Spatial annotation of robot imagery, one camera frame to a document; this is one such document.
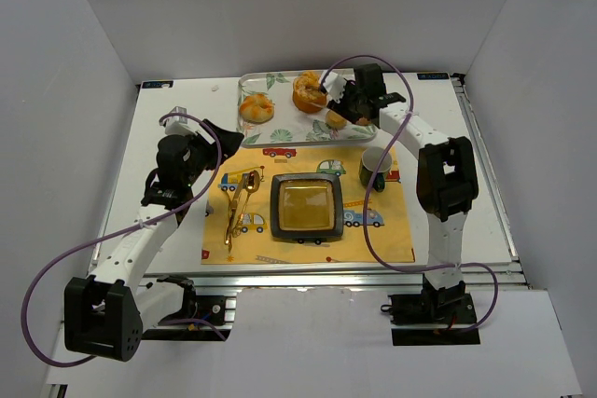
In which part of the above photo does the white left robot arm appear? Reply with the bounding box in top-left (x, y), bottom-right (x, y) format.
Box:
top-left (64, 118), bottom-right (243, 362)

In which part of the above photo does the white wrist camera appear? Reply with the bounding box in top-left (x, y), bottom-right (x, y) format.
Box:
top-left (160, 106), bottom-right (193, 136)
top-left (319, 71), bottom-right (347, 103)

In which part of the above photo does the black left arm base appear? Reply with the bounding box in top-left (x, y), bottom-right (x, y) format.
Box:
top-left (135, 276), bottom-right (231, 342)

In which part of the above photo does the green and white mug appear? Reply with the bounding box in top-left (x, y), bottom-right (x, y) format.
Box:
top-left (358, 147), bottom-right (393, 193)

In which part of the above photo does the large sugar-topped round bread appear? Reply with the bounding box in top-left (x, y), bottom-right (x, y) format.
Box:
top-left (292, 71), bottom-right (326, 114)

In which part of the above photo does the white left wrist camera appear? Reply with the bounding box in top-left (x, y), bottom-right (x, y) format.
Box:
top-left (160, 106), bottom-right (193, 136)

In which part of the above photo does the gold spoon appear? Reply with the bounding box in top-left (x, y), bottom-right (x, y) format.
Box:
top-left (234, 170), bottom-right (261, 237)

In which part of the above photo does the yellow vehicle-print placemat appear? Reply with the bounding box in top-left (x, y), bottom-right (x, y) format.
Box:
top-left (201, 146), bottom-right (415, 265)

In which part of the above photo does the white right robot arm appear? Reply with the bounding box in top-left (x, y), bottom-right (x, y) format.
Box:
top-left (321, 63), bottom-right (479, 323)

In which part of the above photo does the dark square plate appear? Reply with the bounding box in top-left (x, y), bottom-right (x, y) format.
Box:
top-left (270, 172), bottom-right (344, 245)

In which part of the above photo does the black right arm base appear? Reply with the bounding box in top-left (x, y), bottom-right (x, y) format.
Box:
top-left (380, 294), bottom-right (480, 347)

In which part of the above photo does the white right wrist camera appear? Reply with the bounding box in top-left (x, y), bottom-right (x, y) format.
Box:
top-left (319, 71), bottom-right (347, 103)

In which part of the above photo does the orange glazed donut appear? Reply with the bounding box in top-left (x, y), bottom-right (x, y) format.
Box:
top-left (239, 93), bottom-right (275, 124)

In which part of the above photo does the gold fork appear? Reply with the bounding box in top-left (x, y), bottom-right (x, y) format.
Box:
top-left (224, 173), bottom-right (251, 252)

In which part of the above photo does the leaf-patterned white tray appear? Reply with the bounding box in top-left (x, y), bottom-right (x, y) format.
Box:
top-left (237, 71), bottom-right (377, 147)

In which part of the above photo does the small round bun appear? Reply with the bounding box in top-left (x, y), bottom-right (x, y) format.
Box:
top-left (325, 110), bottom-right (348, 130)

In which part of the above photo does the aluminium table frame rail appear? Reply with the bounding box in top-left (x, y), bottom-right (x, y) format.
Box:
top-left (451, 73), bottom-right (529, 289)

